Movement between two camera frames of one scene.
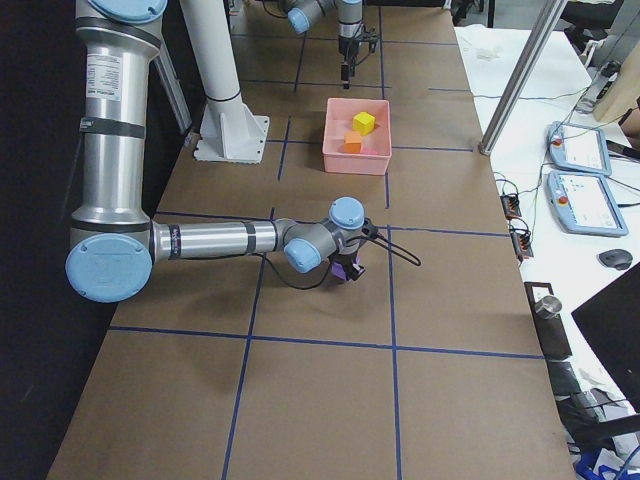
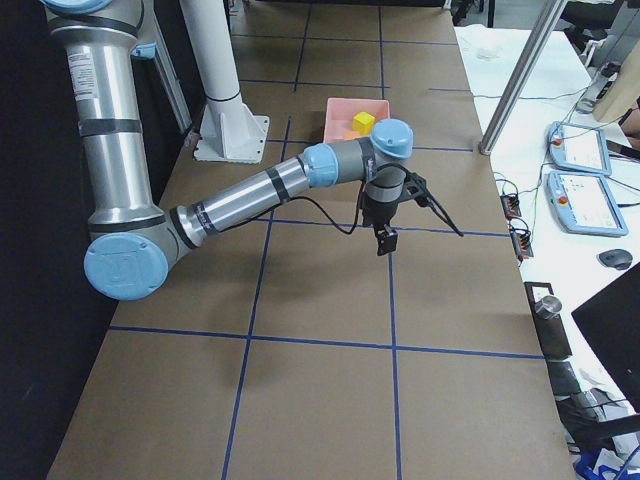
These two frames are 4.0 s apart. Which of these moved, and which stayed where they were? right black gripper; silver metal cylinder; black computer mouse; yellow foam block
Moved: right black gripper
Stayed: black computer mouse; yellow foam block; silver metal cylinder
